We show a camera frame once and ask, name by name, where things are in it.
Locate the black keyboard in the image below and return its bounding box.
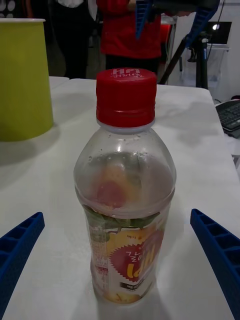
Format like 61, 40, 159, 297
215, 99, 240, 139

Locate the black tripod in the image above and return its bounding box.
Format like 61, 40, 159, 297
159, 31, 211, 90

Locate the yellow-green plastic bin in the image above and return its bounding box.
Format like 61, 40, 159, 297
0, 17, 55, 143

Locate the red-capped plastic bottle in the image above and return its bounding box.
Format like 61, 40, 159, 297
73, 67, 177, 306

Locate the person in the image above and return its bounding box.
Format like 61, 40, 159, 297
96, 0, 163, 76
47, 0, 102, 79

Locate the dark laptop screen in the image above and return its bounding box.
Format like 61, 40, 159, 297
203, 21, 233, 46

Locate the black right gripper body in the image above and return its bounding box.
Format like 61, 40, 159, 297
152, 0, 221, 12

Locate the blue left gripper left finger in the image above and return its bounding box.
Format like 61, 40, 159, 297
0, 211, 45, 320

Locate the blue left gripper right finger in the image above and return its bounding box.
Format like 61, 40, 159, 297
190, 208, 240, 320

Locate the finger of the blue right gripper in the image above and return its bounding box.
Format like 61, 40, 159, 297
184, 6, 219, 49
135, 0, 154, 40

